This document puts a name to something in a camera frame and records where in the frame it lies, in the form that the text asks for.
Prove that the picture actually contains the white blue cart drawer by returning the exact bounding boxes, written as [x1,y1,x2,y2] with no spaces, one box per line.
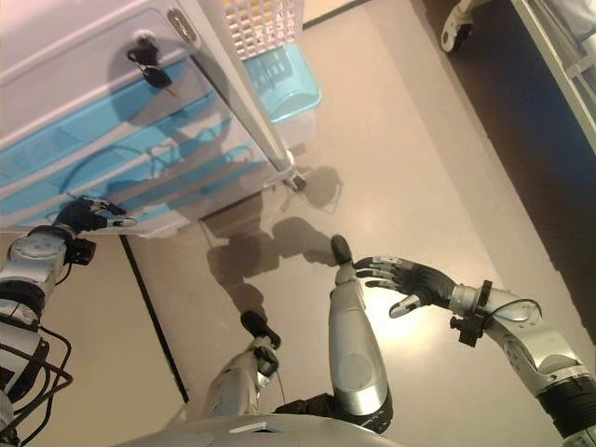
[0,174,266,210]

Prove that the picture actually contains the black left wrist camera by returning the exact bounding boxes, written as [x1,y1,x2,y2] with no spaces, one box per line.
[69,237,98,267]

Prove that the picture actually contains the light blue side bin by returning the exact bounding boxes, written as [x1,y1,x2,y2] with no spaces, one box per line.
[241,44,323,141]

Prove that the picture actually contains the white hospital bed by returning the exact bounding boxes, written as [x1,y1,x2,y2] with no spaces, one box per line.
[440,0,596,155]

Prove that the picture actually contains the white bed side rail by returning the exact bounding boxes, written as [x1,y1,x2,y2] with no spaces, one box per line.
[516,0,596,155]

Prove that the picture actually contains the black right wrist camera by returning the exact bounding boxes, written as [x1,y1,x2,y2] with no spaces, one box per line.
[450,314,485,348]

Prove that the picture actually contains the right robot hand black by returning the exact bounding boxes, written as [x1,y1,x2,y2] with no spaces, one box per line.
[353,254,456,319]

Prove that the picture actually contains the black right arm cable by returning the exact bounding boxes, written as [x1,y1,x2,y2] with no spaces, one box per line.
[483,297,545,323]

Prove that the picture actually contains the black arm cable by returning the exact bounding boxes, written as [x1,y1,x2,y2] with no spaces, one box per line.
[483,297,545,323]
[0,320,75,420]

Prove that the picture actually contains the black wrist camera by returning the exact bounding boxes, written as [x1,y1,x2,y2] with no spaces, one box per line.
[69,237,98,267]
[450,314,485,348]

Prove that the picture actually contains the robot torso silver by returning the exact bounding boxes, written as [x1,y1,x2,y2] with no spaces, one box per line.
[109,412,387,447]

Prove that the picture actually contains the black cart keys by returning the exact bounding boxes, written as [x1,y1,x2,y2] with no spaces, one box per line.
[126,36,178,98]

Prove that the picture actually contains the white blue medical cart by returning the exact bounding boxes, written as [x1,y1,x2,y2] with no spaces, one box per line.
[0,0,311,241]

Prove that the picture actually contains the white mesh basket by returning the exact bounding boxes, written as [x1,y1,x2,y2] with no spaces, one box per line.
[223,0,306,61]

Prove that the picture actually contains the white bed caster wheel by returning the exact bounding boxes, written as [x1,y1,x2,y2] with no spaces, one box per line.
[440,0,479,52]

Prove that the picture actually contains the left robot hand black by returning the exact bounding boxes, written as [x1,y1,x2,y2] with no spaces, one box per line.
[55,197,139,237]

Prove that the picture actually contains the right robot leg silver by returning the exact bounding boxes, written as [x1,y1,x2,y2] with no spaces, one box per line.
[327,235,395,437]

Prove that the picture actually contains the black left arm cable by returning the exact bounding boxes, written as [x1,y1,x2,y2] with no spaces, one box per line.
[0,320,75,420]

